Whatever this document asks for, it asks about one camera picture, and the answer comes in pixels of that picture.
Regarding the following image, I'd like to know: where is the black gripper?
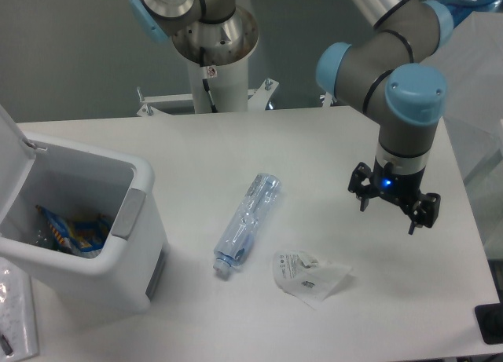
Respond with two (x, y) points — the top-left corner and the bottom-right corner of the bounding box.
(348, 152), (441, 235)

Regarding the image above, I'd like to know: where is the clear plastic bottle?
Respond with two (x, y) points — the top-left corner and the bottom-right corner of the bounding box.
(213, 173), (281, 280)

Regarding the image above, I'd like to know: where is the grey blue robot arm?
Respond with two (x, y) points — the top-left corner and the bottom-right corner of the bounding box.
(129, 0), (453, 229)

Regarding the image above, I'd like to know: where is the white trash can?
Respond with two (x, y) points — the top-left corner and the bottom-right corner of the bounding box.
(1, 130), (167, 313)

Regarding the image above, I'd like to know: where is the white trash can lid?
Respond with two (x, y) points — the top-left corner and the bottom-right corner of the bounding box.
(1, 107), (47, 221)

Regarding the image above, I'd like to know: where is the black device at edge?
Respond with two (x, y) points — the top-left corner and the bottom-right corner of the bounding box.
(475, 303), (502, 345)

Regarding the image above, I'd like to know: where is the blue orange snack wrapper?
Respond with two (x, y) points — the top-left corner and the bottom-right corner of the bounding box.
(36, 205), (113, 258)

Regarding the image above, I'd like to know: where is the white plastic tray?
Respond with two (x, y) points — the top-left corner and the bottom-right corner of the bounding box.
(1, 258), (39, 361)

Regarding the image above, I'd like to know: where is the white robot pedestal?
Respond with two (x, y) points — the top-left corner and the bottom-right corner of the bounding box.
(137, 60), (279, 117)

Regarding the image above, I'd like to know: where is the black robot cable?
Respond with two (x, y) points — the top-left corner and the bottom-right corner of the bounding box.
(198, 46), (219, 114)

